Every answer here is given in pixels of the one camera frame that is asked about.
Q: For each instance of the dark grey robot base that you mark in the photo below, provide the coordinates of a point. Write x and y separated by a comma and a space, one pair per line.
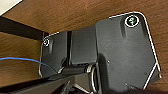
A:
126, 50

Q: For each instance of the black furniture bar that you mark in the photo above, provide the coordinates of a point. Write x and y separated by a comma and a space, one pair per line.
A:
20, 28

